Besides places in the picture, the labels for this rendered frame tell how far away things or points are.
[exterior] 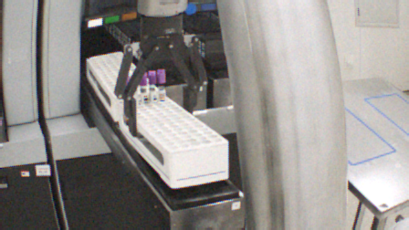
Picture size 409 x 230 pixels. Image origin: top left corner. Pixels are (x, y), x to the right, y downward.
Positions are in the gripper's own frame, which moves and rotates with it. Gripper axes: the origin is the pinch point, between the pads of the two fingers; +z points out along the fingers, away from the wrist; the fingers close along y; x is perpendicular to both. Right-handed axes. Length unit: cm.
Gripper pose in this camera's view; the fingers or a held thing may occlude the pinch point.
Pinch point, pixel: (160, 118)
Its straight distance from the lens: 119.3
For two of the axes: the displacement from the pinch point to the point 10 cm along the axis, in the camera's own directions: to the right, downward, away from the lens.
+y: 9.2, -1.5, 3.7
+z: -0.1, 9.2, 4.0
